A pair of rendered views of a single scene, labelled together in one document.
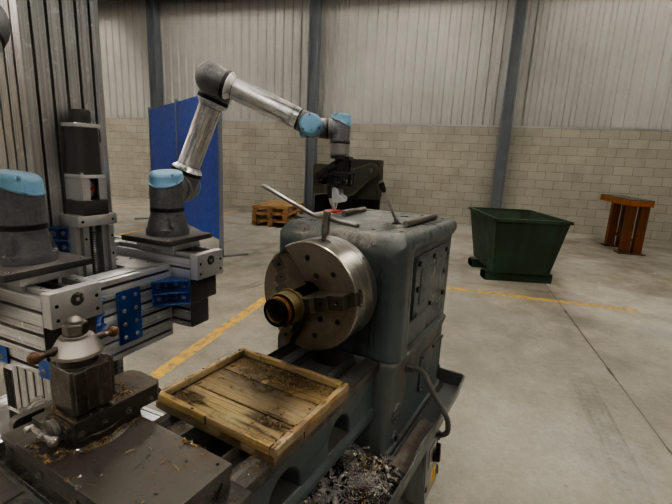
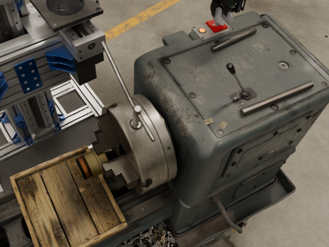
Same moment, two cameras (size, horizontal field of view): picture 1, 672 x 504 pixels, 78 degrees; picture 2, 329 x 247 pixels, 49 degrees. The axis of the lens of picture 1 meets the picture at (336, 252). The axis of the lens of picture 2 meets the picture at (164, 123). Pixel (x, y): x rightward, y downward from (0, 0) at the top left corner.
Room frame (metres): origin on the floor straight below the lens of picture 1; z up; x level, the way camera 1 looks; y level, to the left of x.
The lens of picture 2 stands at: (0.63, -0.29, 2.12)
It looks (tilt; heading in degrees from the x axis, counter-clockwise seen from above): 55 degrees down; 24
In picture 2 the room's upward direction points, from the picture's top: 8 degrees clockwise
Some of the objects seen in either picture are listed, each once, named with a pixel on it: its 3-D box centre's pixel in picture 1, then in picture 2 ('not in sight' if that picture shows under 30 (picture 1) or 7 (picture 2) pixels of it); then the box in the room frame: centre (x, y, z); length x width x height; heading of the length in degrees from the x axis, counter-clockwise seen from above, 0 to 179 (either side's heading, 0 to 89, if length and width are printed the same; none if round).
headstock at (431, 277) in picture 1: (371, 270); (226, 103); (1.51, -0.14, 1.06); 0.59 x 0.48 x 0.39; 150
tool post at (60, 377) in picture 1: (84, 378); not in sight; (0.65, 0.42, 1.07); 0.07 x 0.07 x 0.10; 60
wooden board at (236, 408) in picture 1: (255, 394); (67, 202); (0.92, 0.18, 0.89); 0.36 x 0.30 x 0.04; 60
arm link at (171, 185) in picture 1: (167, 188); not in sight; (1.53, 0.63, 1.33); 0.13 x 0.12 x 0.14; 179
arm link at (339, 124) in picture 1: (339, 128); not in sight; (1.65, 0.01, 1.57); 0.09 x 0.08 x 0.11; 89
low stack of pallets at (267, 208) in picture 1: (279, 213); not in sight; (9.38, 1.32, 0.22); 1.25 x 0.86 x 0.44; 168
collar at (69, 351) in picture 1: (76, 343); not in sight; (0.65, 0.43, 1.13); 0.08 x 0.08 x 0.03
